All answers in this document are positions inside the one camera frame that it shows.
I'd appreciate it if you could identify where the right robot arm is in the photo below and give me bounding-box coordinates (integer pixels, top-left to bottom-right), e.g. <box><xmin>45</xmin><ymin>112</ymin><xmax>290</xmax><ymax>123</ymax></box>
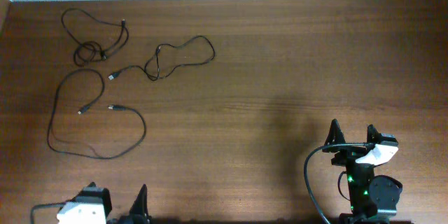
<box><xmin>323</xmin><ymin>119</ymin><xmax>403</xmax><ymax>223</ymax></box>

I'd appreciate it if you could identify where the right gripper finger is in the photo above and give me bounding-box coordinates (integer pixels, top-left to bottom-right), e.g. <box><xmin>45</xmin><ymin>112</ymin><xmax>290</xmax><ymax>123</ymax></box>
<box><xmin>367</xmin><ymin>125</ymin><xmax>382</xmax><ymax>144</ymax></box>
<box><xmin>324</xmin><ymin>119</ymin><xmax>346</xmax><ymax>146</ymax></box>

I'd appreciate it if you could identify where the black USB cable thick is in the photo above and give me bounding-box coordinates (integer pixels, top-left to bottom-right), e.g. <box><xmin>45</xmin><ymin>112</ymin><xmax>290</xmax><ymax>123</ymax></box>
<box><xmin>45</xmin><ymin>69</ymin><xmax>148</xmax><ymax>160</ymax></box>

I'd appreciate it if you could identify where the black USB cable thin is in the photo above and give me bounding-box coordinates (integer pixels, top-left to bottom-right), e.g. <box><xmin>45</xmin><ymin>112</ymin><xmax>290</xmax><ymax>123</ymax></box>
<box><xmin>60</xmin><ymin>8</ymin><xmax>130</xmax><ymax>67</ymax></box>

